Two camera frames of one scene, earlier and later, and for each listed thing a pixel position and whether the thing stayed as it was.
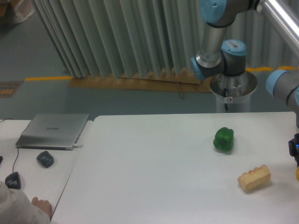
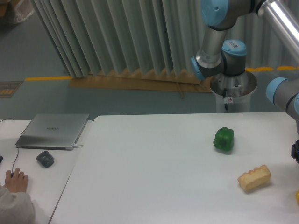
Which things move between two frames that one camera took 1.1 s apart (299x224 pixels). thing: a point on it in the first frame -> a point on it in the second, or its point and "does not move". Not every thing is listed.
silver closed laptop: (52, 131) does not move
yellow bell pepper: (297, 172) -> (297, 196)
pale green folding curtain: (114, 38) does not move
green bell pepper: (224, 138) does not move
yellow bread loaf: (255, 178) does not move
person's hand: (44, 205) -> (16, 182)
